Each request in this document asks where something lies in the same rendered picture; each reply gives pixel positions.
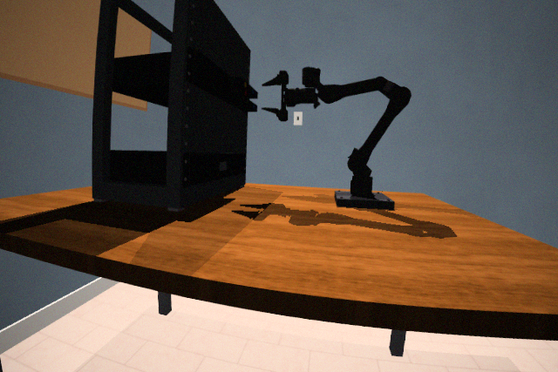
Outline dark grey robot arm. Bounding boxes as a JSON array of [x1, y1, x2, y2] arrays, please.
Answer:
[[302, 67, 412, 195]]

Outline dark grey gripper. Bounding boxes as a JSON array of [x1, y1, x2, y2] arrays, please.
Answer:
[[262, 71, 302, 121]]

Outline black metal rack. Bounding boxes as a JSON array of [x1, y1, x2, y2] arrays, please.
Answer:
[[92, 0, 258, 212]]

